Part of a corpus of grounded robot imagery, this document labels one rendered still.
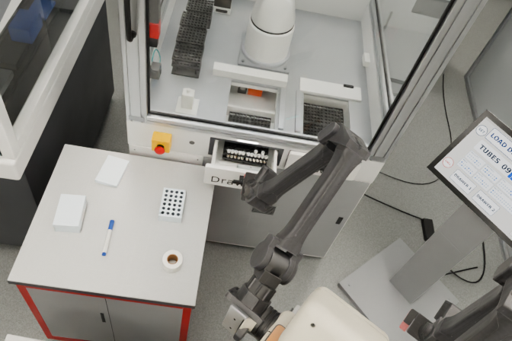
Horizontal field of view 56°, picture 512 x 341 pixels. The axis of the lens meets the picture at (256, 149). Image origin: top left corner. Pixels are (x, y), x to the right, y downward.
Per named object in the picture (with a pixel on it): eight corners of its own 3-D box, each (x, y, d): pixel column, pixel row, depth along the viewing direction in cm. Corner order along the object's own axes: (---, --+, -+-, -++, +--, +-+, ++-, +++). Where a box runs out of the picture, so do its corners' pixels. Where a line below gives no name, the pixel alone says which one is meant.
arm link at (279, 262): (254, 285, 119) (270, 295, 120) (278, 252, 118) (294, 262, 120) (245, 269, 127) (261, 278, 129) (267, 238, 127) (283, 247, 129)
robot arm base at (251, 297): (223, 295, 119) (261, 327, 116) (242, 269, 119) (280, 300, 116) (233, 290, 128) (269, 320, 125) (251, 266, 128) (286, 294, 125)
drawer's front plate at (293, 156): (353, 180, 198) (361, 165, 189) (284, 170, 196) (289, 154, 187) (353, 177, 199) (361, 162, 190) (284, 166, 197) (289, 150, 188)
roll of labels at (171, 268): (164, 253, 172) (164, 247, 168) (184, 256, 172) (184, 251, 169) (159, 271, 167) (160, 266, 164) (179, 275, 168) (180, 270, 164)
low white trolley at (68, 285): (184, 364, 221) (195, 306, 162) (47, 346, 216) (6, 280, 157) (203, 249, 257) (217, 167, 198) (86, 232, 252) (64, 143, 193)
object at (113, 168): (116, 188, 184) (116, 186, 183) (94, 182, 185) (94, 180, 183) (129, 163, 192) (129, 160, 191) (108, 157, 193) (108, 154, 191)
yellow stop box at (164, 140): (169, 154, 188) (169, 143, 183) (151, 151, 188) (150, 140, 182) (171, 145, 192) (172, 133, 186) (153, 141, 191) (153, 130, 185)
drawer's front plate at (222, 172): (276, 194, 188) (282, 179, 179) (203, 183, 185) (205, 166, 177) (276, 190, 189) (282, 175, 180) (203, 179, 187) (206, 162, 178)
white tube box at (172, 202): (180, 223, 180) (180, 218, 177) (158, 220, 179) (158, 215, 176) (185, 195, 188) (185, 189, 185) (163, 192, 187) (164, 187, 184)
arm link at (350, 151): (356, 124, 120) (383, 145, 123) (332, 118, 132) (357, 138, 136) (254, 272, 118) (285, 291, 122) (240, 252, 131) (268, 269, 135)
